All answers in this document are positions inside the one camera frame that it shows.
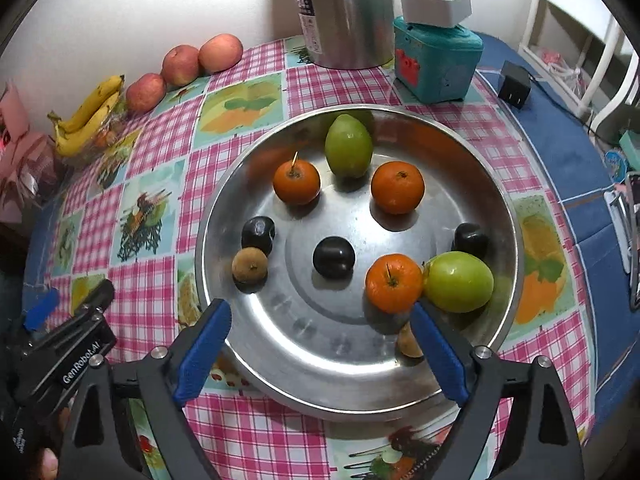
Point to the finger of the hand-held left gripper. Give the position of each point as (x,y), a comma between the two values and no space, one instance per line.
(42,310)
(96,299)

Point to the small brown round fruit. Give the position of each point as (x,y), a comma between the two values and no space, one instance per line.
(409,342)
(249,266)

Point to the pink checked tablecloth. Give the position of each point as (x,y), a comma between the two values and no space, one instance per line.
(160,290)

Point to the yellow banana bunch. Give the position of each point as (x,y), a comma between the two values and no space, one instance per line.
(85,120)

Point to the stainless steel thermos jug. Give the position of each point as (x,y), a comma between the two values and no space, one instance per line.
(345,15)

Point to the pink wrapped flower bouquet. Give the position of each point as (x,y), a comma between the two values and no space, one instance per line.
(30,160)

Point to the elongated green jujube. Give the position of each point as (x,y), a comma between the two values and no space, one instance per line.
(348,146)

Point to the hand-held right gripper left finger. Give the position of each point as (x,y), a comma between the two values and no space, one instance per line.
(202,355)

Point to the dark purple plum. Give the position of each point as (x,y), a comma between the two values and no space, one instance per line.
(333,257)
(470,240)
(258,234)

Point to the teal plastic box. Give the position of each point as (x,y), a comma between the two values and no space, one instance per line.
(440,65)

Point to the stainless steel plate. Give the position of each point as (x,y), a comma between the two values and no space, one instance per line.
(310,320)

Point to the person's left hand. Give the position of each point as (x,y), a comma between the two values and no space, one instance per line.
(47,464)

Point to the white chair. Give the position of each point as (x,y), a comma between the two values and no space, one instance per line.
(597,70)

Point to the red apple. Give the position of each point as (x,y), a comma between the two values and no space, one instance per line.
(181,65)
(220,53)
(145,93)

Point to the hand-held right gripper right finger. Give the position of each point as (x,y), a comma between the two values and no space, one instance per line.
(440,355)

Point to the round green jujube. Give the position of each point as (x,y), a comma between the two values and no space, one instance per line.
(459,281)

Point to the black power adapter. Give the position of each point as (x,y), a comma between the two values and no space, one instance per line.
(515,87)

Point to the round teal container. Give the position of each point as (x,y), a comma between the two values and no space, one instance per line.
(614,161)

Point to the orange mandarin with long stem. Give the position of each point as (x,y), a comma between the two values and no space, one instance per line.
(296,183)

